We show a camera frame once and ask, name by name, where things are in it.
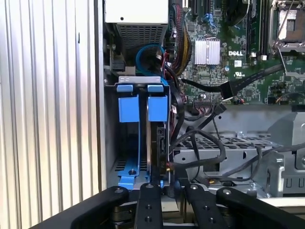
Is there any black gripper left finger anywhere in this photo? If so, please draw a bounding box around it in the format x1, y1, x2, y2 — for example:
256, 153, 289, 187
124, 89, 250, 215
30, 183, 164, 229

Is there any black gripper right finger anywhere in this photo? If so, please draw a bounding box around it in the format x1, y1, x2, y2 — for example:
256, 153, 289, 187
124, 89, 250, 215
178, 177, 305, 229

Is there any black disk power wire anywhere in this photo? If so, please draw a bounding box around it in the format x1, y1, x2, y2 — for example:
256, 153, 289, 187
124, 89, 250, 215
158, 128, 227, 174

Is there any hard disk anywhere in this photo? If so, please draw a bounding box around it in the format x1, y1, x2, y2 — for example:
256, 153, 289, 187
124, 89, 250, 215
145, 83, 172, 190

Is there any empty blue disk carrier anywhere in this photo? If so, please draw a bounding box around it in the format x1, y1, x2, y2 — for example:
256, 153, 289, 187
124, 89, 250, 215
116, 83, 140, 189

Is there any black RAM slot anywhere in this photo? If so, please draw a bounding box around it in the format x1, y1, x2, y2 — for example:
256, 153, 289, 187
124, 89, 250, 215
252, 0, 257, 59
263, 0, 269, 60
258, 0, 264, 60
247, 0, 253, 59

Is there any metal drive cage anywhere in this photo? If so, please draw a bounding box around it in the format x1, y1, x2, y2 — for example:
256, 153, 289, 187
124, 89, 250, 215
171, 112, 305, 198

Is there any open black PC case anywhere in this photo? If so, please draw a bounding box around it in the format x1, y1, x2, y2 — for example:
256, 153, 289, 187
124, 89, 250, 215
94, 0, 305, 208

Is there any green motherboard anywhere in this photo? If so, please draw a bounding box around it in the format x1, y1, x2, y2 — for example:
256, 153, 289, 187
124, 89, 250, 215
164, 0, 305, 113

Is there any silver finned heatsink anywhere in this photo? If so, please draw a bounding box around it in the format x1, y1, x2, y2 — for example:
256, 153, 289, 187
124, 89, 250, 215
194, 39, 220, 65

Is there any metal socket cover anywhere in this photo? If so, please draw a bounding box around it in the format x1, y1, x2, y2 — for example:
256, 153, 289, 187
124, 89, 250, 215
276, 42, 305, 77

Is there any silver power supply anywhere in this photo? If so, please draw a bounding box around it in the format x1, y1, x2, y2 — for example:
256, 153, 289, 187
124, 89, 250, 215
104, 0, 170, 52

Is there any CPU socket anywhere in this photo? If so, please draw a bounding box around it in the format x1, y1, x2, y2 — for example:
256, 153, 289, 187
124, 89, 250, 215
269, 0, 305, 43

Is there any thin metal locking lever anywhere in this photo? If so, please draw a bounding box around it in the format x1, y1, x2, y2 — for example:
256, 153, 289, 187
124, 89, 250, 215
274, 0, 296, 47

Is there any thin black wire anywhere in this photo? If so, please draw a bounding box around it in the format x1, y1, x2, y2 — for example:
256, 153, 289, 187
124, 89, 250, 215
207, 145, 305, 182

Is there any black flat cable with plug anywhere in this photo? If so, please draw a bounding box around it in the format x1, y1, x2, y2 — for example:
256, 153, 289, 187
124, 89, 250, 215
220, 63, 288, 101

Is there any blue data wire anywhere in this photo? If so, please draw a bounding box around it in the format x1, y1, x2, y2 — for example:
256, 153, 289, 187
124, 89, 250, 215
135, 44, 167, 85

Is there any braided power wire bundle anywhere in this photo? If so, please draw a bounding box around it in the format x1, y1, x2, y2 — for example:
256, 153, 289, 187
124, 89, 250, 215
170, 0, 193, 77

